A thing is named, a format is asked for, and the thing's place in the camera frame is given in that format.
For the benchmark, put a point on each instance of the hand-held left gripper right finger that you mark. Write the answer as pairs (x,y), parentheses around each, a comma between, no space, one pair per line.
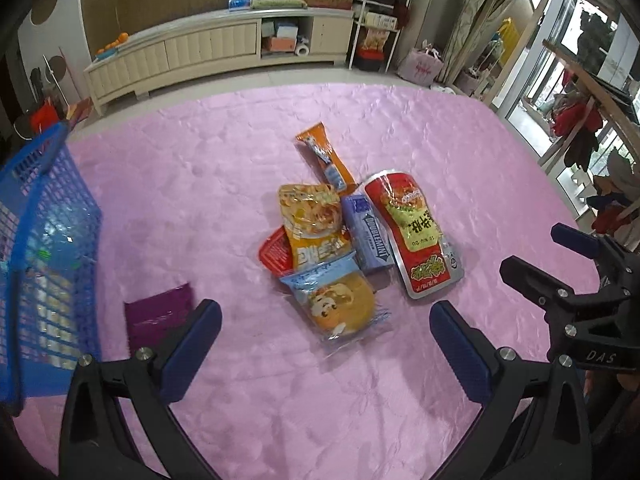
(457,355)

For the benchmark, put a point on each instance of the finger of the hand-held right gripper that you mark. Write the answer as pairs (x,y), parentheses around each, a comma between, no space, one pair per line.
(530,275)
(575,240)

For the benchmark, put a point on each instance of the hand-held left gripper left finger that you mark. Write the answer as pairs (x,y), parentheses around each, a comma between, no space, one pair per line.
(192,345)

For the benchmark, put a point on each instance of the purple snack packet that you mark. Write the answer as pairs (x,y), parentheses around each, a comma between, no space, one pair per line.
(157,312)

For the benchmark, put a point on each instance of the small red snack packet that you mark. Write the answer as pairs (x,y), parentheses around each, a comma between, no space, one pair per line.
(274,255)

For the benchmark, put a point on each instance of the red pouch with green label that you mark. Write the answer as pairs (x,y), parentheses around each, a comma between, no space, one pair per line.
(410,225)

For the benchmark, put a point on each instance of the green cracker packet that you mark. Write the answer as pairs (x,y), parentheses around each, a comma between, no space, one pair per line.
(55,310)

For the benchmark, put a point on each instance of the blue gum packet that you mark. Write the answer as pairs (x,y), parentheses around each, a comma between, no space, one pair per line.
(367,240)

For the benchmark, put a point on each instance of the yellow orange snack packet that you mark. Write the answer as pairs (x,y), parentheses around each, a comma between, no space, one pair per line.
(310,220)

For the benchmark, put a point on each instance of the blue plastic basket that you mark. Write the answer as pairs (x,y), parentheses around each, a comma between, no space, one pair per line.
(45,195)

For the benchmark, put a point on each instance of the wooden coat rack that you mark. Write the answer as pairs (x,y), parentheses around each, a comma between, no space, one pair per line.
(590,80)

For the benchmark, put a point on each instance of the white slippers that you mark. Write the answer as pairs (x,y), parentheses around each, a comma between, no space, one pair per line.
(442,89)

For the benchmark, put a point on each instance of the yellow hanging garment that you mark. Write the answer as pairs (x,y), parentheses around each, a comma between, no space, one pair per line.
(509,35)

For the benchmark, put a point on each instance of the orange stick snack packet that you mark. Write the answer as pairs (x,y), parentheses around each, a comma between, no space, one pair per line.
(325,155)

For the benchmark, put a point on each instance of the pink tote bag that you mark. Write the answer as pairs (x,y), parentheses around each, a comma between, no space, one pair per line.
(420,62)

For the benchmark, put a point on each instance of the arched standing mirror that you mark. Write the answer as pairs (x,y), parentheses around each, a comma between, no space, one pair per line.
(542,5)

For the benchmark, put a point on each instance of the patterned curtain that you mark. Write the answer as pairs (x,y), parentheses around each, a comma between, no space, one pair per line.
(475,20)

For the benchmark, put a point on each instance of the red shopping bag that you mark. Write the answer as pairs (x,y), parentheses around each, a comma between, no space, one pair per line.
(42,115)

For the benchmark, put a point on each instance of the red gift box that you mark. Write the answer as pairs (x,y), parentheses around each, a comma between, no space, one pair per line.
(374,47)

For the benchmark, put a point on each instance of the cream tv cabinet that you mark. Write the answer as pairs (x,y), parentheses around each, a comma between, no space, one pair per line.
(200,52)

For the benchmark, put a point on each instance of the white carton box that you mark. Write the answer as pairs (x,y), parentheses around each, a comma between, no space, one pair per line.
(380,20)

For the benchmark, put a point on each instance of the white mop pole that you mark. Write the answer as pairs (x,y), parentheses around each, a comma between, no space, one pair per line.
(54,80)

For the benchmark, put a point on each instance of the white metal rack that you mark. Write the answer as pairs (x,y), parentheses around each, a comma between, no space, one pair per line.
(360,20)

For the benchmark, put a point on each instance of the plate of oranges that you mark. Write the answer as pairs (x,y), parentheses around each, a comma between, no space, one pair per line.
(112,47)

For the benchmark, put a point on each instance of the orange box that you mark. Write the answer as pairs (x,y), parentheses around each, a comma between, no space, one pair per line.
(277,44)

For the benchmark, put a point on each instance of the white paper roll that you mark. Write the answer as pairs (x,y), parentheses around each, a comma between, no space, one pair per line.
(302,49)

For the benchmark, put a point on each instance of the light blue box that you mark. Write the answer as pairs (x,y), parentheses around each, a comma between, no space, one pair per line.
(285,30)

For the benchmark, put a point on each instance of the blue tissue box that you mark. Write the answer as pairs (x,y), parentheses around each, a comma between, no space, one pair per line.
(240,2)

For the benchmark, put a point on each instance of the green folded pad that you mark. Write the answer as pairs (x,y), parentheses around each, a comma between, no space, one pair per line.
(277,3)

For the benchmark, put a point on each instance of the round brown wall disc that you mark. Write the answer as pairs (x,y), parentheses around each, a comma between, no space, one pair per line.
(59,67)
(44,5)

